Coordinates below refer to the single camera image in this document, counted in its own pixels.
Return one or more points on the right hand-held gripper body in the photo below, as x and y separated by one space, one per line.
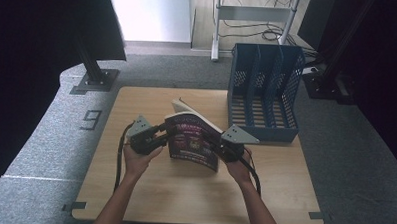
235 143

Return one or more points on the purple glossy magazine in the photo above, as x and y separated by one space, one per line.
192 142

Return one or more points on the black metal stand with base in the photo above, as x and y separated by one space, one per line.
331 76
96 73

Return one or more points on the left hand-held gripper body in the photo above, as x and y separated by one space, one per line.
145 138

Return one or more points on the dark curtain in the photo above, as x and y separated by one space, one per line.
387 82

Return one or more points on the person's right hand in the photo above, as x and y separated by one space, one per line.
239 168

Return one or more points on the black curtain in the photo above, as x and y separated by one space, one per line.
38 69

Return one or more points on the white power strip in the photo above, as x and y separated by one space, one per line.
310 70

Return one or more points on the blue plastic file rack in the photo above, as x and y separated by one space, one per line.
263 94

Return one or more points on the white metal frame stand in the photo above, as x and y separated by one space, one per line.
253 14

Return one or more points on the person's left hand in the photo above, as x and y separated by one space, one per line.
139 163

